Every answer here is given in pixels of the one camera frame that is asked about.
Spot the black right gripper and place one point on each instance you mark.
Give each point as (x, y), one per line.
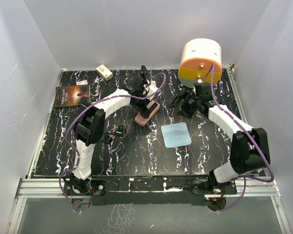
(185, 94)

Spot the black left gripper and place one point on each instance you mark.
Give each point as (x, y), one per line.
(144, 112)

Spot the pink glasses case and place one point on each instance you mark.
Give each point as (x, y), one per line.
(147, 109)

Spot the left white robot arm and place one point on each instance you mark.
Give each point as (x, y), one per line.
(89, 126)

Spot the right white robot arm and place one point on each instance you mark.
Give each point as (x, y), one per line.
(249, 149)

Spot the black sunglasses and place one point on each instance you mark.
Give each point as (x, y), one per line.
(109, 135)

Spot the light blue cleaning cloth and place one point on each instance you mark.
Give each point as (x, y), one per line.
(176, 135)

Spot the black marker pen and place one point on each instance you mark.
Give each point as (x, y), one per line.
(144, 72)

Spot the round drawer cabinet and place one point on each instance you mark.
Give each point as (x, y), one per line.
(201, 60)

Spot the small cream box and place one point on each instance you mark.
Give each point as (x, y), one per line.
(104, 72)

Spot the small pink card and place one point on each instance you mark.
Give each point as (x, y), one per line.
(82, 82)

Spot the dark book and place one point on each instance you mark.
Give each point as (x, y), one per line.
(71, 96)

